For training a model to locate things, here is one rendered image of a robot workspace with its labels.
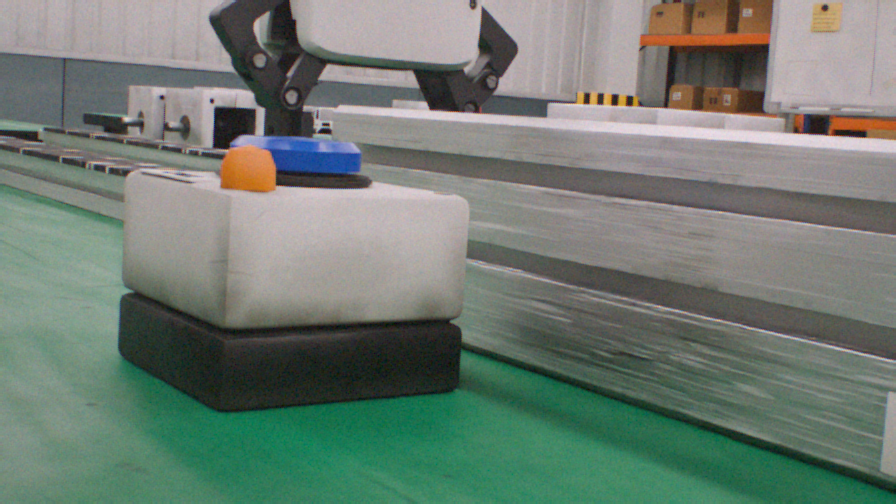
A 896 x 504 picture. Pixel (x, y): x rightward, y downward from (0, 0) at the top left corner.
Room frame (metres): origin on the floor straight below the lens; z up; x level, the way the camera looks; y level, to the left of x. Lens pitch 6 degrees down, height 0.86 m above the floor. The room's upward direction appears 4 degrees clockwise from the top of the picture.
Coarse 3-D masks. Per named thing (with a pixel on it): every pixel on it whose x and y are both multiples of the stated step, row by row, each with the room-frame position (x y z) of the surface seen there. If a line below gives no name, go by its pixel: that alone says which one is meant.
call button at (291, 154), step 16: (240, 144) 0.36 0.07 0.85; (256, 144) 0.36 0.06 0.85; (272, 144) 0.36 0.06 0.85; (288, 144) 0.35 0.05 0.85; (304, 144) 0.36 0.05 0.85; (320, 144) 0.36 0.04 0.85; (336, 144) 0.36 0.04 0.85; (352, 144) 0.37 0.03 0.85; (288, 160) 0.35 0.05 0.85; (304, 160) 0.35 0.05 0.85; (320, 160) 0.36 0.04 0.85; (336, 160) 0.36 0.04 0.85; (352, 160) 0.37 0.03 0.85
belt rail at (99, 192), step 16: (0, 160) 1.04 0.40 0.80; (16, 160) 1.00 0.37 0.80; (32, 160) 0.97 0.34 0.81; (48, 160) 0.93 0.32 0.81; (0, 176) 1.04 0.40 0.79; (16, 176) 1.00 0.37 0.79; (32, 176) 0.99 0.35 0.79; (48, 176) 0.95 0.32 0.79; (64, 176) 0.90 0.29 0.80; (80, 176) 0.87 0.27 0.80; (96, 176) 0.84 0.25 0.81; (112, 176) 0.82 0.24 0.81; (32, 192) 0.96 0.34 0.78; (48, 192) 0.93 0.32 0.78; (64, 192) 0.90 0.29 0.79; (80, 192) 0.87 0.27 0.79; (96, 192) 0.86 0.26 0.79; (112, 192) 0.83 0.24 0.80; (96, 208) 0.84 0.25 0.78; (112, 208) 0.81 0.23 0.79
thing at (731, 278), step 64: (384, 128) 0.48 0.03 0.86; (448, 128) 0.45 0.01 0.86; (512, 128) 0.42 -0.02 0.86; (576, 128) 0.39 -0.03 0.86; (640, 128) 0.37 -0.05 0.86; (704, 128) 0.35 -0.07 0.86; (448, 192) 0.45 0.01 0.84; (512, 192) 0.41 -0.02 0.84; (576, 192) 0.39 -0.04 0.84; (640, 192) 0.38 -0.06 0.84; (704, 192) 0.36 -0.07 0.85; (768, 192) 0.34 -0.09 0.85; (832, 192) 0.31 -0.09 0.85; (512, 256) 0.43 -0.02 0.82; (576, 256) 0.39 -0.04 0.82; (640, 256) 0.36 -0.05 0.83; (704, 256) 0.34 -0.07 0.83; (768, 256) 0.32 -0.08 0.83; (832, 256) 0.31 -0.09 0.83; (512, 320) 0.41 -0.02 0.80; (576, 320) 0.38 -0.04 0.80; (640, 320) 0.36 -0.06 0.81; (704, 320) 0.34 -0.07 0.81; (768, 320) 0.34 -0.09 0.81; (832, 320) 0.32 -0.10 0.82; (576, 384) 0.39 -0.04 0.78; (640, 384) 0.36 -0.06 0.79; (704, 384) 0.34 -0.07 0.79; (768, 384) 0.32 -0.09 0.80; (832, 384) 0.30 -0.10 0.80; (768, 448) 0.32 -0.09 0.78; (832, 448) 0.30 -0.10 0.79
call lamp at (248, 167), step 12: (228, 156) 0.33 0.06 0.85; (240, 156) 0.33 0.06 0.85; (252, 156) 0.33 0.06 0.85; (264, 156) 0.33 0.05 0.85; (228, 168) 0.33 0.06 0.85; (240, 168) 0.32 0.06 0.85; (252, 168) 0.32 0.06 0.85; (264, 168) 0.33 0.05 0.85; (276, 168) 0.33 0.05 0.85; (228, 180) 0.33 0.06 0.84; (240, 180) 0.32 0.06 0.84; (252, 180) 0.32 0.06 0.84; (264, 180) 0.33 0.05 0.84
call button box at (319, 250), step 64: (128, 192) 0.38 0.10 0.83; (192, 192) 0.34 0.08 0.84; (256, 192) 0.33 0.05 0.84; (320, 192) 0.34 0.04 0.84; (384, 192) 0.35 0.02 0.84; (128, 256) 0.38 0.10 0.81; (192, 256) 0.34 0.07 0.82; (256, 256) 0.32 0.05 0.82; (320, 256) 0.33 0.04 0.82; (384, 256) 0.35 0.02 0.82; (448, 256) 0.36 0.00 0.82; (128, 320) 0.37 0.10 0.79; (192, 320) 0.34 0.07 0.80; (256, 320) 0.32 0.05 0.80; (320, 320) 0.34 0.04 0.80; (384, 320) 0.35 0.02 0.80; (448, 320) 0.36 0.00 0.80; (192, 384) 0.33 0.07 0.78; (256, 384) 0.32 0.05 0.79; (320, 384) 0.34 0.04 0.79; (384, 384) 0.35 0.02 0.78; (448, 384) 0.36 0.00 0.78
